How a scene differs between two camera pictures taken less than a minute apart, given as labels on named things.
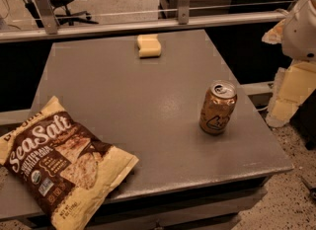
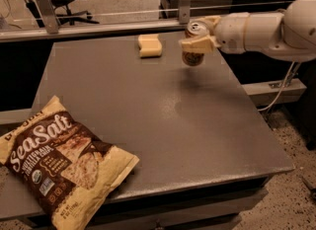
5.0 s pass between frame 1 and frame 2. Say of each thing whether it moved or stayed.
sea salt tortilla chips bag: stayed
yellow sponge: stayed
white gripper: moved
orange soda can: moved
